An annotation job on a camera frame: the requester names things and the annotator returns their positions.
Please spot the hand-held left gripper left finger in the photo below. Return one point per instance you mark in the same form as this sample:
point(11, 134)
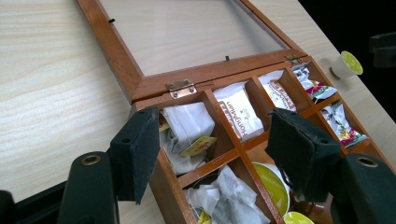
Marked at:
point(140, 149)

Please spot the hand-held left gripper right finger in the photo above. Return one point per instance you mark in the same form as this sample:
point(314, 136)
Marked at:
point(299, 155)

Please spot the white capsule with yellow lid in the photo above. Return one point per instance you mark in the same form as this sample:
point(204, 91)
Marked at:
point(345, 66)
point(297, 218)
point(271, 186)

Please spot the wooden glass-lid tea box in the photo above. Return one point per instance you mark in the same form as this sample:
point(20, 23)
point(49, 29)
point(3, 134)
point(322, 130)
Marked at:
point(124, 68)

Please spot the white colourful-print packet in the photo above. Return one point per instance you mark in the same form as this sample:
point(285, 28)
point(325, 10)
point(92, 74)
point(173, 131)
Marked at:
point(313, 85)
point(339, 124)

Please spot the pile of white tea bags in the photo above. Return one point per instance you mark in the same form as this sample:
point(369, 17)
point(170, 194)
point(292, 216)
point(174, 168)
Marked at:
point(190, 124)
point(227, 199)

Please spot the white sachet with brown print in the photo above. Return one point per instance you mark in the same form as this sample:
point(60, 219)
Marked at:
point(277, 90)
point(239, 112)

